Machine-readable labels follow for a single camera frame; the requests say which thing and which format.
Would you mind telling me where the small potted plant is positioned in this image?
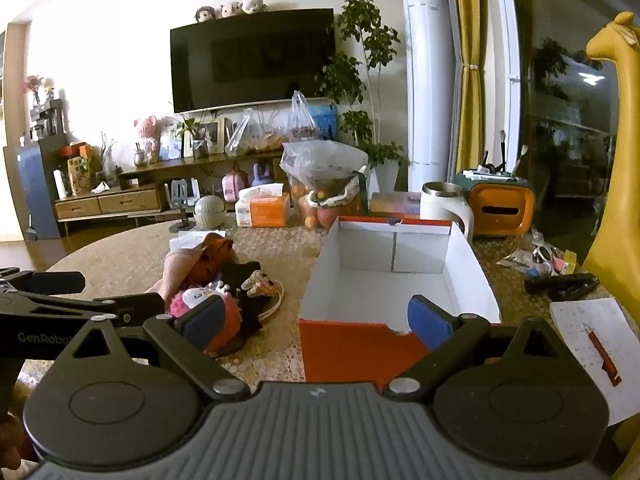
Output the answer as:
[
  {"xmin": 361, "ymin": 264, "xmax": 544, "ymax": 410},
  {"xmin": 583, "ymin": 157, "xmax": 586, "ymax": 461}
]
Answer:
[{"xmin": 175, "ymin": 110, "xmax": 211, "ymax": 158}]

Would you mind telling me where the glass sliding door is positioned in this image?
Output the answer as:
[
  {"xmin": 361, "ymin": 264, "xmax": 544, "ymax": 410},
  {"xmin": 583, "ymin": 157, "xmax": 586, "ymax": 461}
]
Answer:
[{"xmin": 495, "ymin": 0, "xmax": 640, "ymax": 261}]

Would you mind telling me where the white written notepad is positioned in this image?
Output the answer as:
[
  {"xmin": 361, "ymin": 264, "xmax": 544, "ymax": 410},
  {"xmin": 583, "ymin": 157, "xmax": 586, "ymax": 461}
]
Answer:
[{"xmin": 550, "ymin": 297, "xmax": 636, "ymax": 426}]

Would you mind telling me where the black mesh cloth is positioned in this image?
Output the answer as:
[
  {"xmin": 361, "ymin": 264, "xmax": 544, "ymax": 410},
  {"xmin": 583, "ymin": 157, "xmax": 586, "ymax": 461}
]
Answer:
[{"xmin": 220, "ymin": 260, "xmax": 281, "ymax": 333}]

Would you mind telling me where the stack of colourful books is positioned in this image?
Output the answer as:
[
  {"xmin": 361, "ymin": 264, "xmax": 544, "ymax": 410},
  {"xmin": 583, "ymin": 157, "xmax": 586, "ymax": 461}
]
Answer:
[{"xmin": 369, "ymin": 191, "xmax": 423, "ymax": 218}]

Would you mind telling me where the yellow curtain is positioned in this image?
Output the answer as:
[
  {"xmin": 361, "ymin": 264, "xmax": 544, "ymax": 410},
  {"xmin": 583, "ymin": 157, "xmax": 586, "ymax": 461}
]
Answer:
[{"xmin": 452, "ymin": 0, "xmax": 488, "ymax": 176}]

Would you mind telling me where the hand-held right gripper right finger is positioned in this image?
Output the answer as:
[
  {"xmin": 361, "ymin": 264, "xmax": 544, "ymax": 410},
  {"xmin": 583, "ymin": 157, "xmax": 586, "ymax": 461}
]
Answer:
[{"xmin": 384, "ymin": 295, "xmax": 573, "ymax": 402}]

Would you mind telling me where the clear plastic bag of fruit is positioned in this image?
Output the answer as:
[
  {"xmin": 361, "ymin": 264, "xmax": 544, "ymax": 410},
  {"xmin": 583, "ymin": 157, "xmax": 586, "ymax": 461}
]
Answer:
[{"xmin": 279, "ymin": 141, "xmax": 371, "ymax": 231}]

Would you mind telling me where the clear plastic bag of bread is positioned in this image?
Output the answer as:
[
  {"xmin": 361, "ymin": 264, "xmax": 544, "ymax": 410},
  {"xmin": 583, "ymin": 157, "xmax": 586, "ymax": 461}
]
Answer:
[{"xmin": 225, "ymin": 108, "xmax": 291, "ymax": 157}]

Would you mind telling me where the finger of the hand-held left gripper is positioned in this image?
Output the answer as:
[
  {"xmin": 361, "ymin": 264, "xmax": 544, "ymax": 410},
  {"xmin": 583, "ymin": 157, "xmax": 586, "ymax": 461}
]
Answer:
[
  {"xmin": 0, "ymin": 269, "xmax": 86, "ymax": 295},
  {"xmin": 27, "ymin": 292, "xmax": 167, "ymax": 331}
]

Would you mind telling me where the wooden picture frame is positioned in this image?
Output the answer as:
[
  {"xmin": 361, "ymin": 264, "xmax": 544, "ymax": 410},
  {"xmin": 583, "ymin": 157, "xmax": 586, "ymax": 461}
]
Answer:
[{"xmin": 182, "ymin": 119, "xmax": 226, "ymax": 157}]

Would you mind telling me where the white mug with steel rim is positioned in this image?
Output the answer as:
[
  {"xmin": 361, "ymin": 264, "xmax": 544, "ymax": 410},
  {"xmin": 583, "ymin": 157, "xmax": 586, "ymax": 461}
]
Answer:
[{"xmin": 419, "ymin": 181, "xmax": 475, "ymax": 241}]

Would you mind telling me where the blue cabinet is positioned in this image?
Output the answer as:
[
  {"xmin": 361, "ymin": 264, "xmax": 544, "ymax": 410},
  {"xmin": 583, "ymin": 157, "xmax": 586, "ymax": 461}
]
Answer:
[{"xmin": 4, "ymin": 135, "xmax": 68, "ymax": 241}]

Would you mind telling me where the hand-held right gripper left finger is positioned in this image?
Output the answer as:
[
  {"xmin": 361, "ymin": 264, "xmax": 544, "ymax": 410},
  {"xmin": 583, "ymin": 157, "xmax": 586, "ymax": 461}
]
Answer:
[{"xmin": 74, "ymin": 295, "xmax": 250, "ymax": 402}]

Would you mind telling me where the red pen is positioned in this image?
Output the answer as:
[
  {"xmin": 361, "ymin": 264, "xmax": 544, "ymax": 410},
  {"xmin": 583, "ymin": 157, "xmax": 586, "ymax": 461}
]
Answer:
[{"xmin": 585, "ymin": 324, "xmax": 622, "ymax": 387}]

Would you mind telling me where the pink bottle bag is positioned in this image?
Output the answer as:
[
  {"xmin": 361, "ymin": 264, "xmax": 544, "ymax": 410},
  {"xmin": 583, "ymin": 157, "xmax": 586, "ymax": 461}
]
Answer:
[{"xmin": 222, "ymin": 167, "xmax": 250, "ymax": 202}]

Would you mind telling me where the black remote control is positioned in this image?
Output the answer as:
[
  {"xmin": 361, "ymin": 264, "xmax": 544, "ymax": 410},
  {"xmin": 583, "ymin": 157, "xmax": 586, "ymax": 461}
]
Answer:
[{"xmin": 524, "ymin": 272, "xmax": 600, "ymax": 296}]

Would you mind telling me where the beige fleece hat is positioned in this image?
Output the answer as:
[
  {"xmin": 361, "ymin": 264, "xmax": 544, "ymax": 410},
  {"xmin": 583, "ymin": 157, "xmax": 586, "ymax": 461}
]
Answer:
[{"xmin": 147, "ymin": 247, "xmax": 211, "ymax": 296}]

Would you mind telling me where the black flat television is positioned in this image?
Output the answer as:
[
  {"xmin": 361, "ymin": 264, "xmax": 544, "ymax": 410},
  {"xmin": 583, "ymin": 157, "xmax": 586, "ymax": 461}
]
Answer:
[{"xmin": 170, "ymin": 8, "xmax": 336, "ymax": 114}]

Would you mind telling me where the tall green potted plant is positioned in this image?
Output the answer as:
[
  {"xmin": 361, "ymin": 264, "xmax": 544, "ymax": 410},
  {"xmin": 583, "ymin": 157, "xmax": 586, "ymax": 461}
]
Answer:
[{"xmin": 315, "ymin": 0, "xmax": 413, "ymax": 193}]

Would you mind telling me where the wooden television cabinet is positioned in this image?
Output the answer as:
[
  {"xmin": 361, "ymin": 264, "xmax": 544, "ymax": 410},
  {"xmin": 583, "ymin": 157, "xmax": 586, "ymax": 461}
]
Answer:
[{"xmin": 54, "ymin": 152, "xmax": 301, "ymax": 221}]

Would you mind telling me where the blue picture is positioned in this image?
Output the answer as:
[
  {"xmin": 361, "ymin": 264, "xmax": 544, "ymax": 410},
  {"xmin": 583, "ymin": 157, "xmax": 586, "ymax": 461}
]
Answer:
[{"xmin": 310, "ymin": 105, "xmax": 337, "ymax": 141}]

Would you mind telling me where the orange tissue pack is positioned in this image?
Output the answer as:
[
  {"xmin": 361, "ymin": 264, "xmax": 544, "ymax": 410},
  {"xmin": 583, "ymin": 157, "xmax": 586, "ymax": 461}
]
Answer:
[{"xmin": 235, "ymin": 185, "xmax": 292, "ymax": 228}]

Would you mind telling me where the pink fuzzy plush toy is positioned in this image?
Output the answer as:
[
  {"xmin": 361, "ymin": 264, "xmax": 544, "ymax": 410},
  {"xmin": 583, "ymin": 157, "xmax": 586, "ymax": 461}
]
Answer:
[{"xmin": 167, "ymin": 282, "xmax": 251, "ymax": 358}]

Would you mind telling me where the grey phone stand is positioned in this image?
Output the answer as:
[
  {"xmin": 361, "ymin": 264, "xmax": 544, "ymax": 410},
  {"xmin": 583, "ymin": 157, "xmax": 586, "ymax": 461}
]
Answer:
[{"xmin": 165, "ymin": 180, "xmax": 198, "ymax": 233}]

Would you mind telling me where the orange cloth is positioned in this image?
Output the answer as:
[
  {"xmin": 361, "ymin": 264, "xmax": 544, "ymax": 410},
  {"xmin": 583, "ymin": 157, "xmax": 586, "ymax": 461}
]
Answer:
[{"xmin": 192, "ymin": 234, "xmax": 238, "ymax": 283}]

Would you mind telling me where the white plastic bag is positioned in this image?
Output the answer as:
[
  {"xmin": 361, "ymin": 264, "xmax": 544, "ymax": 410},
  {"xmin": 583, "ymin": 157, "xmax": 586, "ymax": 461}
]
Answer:
[{"xmin": 287, "ymin": 91, "xmax": 321, "ymax": 141}]

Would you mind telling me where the white and orange cardboard box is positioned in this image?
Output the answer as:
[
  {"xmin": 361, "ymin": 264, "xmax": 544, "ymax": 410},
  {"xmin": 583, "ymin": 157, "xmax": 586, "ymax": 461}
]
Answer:
[{"xmin": 298, "ymin": 216, "xmax": 502, "ymax": 391}]

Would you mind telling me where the white tower air conditioner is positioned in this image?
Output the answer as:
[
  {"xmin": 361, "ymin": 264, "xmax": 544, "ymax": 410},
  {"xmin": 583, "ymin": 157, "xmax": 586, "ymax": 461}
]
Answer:
[{"xmin": 402, "ymin": 0, "xmax": 463, "ymax": 193}]

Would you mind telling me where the yellow giraffe chair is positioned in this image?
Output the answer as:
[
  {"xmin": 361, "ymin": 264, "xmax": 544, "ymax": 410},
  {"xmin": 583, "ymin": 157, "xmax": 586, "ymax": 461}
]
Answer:
[{"xmin": 582, "ymin": 10, "xmax": 640, "ymax": 480}]

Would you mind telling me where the orange and green tissue box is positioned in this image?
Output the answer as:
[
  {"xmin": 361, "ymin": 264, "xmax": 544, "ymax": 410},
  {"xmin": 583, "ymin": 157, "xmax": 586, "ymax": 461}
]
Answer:
[{"xmin": 456, "ymin": 170, "xmax": 535, "ymax": 237}]

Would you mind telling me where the pink bear plush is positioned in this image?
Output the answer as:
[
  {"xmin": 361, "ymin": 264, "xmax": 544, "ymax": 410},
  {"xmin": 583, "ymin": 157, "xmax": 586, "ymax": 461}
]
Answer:
[{"xmin": 134, "ymin": 116, "xmax": 161, "ymax": 166}]

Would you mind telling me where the dark coffee machine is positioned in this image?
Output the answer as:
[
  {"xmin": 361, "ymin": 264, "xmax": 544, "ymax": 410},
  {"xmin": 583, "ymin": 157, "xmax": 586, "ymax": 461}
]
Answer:
[{"xmin": 30, "ymin": 100, "xmax": 68, "ymax": 138}]

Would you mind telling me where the white paper sheet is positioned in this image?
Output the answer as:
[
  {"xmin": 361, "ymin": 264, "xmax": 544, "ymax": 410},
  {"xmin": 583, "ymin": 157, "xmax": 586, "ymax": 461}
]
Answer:
[{"xmin": 170, "ymin": 232, "xmax": 226, "ymax": 252}]

